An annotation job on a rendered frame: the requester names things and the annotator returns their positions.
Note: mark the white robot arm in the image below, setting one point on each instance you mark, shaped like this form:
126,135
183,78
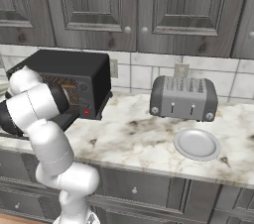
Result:
49,142

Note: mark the black toaster oven timer knob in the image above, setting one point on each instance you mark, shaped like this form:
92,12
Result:
83,86

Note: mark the grey two-slot toaster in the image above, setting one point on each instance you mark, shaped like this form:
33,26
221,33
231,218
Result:
183,99

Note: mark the black toaster oven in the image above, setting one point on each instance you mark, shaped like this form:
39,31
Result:
76,66

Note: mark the grey round plate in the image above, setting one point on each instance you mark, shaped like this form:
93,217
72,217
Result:
197,144

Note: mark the grey wood cupboard door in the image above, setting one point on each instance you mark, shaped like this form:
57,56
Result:
92,0
20,3
188,0
246,20

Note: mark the round silver cupboard knob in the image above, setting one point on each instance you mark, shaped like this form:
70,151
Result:
127,29
251,34
144,30

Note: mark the grey wood drawer front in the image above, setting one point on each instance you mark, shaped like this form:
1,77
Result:
149,186
26,203
15,165
236,203

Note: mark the round silver drawer knob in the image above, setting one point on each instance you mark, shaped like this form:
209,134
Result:
134,190
17,206

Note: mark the grey wall socket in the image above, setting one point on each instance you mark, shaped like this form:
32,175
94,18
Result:
181,70
114,68

